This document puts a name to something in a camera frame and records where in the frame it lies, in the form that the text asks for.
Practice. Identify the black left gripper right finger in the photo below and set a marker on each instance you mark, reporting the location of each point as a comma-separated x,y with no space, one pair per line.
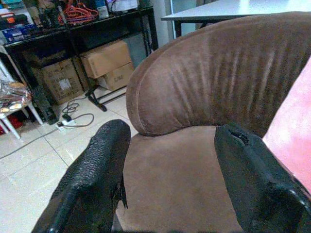
252,179

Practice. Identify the blue carton box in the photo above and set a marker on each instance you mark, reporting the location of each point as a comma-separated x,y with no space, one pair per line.
17,34

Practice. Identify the brown suede sofa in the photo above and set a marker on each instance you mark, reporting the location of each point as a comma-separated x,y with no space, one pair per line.
182,85

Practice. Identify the orange clothes hangers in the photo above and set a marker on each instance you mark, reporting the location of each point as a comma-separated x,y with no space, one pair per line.
77,13

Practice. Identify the large plain cardboard box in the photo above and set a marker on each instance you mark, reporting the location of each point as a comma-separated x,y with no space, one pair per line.
104,58

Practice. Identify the white power strip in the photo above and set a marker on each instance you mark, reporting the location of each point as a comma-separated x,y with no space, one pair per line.
65,122

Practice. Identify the pink cushion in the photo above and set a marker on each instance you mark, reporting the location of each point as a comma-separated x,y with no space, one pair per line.
291,126

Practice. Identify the black metal shelf desk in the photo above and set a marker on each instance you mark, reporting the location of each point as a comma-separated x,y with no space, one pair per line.
102,26

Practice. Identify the cardboard box with white label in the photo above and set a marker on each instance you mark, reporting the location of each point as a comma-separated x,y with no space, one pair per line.
63,82

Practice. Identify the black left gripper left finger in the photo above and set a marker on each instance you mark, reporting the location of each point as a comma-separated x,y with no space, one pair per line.
97,165

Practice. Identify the small printed cardboard box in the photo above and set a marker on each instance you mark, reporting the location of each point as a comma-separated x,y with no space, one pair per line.
119,77

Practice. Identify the plastic wrapped snack packets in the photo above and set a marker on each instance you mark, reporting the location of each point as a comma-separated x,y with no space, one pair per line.
13,94

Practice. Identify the white stool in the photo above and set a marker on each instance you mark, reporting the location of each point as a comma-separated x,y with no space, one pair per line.
31,110

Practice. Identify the white table with black legs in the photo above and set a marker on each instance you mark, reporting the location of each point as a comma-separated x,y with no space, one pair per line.
230,7

